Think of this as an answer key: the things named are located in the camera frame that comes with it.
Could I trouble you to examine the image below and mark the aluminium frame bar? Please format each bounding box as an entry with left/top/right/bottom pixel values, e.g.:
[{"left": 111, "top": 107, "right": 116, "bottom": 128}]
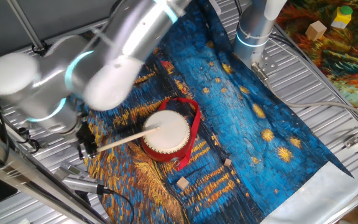
[{"left": 0, "top": 124, "right": 112, "bottom": 224}]

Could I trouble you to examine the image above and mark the wooden drumstick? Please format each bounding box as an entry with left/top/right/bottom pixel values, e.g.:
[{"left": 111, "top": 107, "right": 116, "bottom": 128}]
[{"left": 96, "top": 126, "right": 162, "bottom": 153}]

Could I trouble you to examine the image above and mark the grey cable conduit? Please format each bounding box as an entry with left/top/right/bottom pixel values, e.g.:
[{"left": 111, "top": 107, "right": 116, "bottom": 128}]
[{"left": 251, "top": 62, "right": 358, "bottom": 123}]

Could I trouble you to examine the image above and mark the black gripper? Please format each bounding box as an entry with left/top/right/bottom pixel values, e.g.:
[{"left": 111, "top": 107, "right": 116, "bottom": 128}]
[{"left": 75, "top": 120, "right": 101, "bottom": 161}]

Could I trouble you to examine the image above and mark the thin metal rod with clamp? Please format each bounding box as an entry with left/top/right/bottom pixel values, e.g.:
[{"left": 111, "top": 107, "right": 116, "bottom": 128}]
[{"left": 6, "top": 0, "right": 48, "bottom": 59}]

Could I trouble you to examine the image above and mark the orange green painted cloth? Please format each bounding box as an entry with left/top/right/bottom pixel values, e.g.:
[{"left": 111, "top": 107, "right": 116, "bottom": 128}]
[{"left": 275, "top": 0, "right": 358, "bottom": 108}]

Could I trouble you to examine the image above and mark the silver camera with black cable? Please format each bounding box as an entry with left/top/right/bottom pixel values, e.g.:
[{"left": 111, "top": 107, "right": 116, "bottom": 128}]
[{"left": 61, "top": 174, "right": 106, "bottom": 196}]

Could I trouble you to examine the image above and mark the red drum strap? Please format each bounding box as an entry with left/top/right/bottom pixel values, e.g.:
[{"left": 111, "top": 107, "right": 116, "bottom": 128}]
[{"left": 157, "top": 97, "right": 202, "bottom": 172}]

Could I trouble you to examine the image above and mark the red drum white skin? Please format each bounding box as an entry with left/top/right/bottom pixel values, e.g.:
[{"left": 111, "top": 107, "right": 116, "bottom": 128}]
[{"left": 140, "top": 109, "right": 195, "bottom": 164}]

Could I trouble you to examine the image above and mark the black camera cable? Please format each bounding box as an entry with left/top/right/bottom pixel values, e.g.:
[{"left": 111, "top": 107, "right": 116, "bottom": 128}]
[{"left": 103, "top": 187, "right": 135, "bottom": 224}]

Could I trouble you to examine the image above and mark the silver digital scale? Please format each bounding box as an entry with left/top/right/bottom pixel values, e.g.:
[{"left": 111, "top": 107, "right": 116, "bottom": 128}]
[{"left": 54, "top": 161, "right": 89, "bottom": 181}]

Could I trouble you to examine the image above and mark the blue yellow painted cloth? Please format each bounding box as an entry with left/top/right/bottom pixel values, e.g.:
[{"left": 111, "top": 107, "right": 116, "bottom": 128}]
[{"left": 79, "top": 0, "right": 358, "bottom": 224}]

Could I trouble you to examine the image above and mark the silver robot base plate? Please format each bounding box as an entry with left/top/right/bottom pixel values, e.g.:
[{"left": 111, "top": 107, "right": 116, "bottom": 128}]
[{"left": 250, "top": 49, "right": 278, "bottom": 74}]

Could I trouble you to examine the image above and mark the larger small wooden cube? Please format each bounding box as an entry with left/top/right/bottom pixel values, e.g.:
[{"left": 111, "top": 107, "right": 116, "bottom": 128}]
[{"left": 176, "top": 176, "right": 190, "bottom": 191}]

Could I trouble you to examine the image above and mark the big wooden cube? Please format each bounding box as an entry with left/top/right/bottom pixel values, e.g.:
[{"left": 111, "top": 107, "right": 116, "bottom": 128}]
[{"left": 305, "top": 20, "right": 328, "bottom": 42}]

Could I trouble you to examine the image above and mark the yellow block green cap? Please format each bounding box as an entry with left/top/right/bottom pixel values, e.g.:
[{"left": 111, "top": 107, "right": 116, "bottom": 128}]
[{"left": 331, "top": 5, "right": 354, "bottom": 29}]

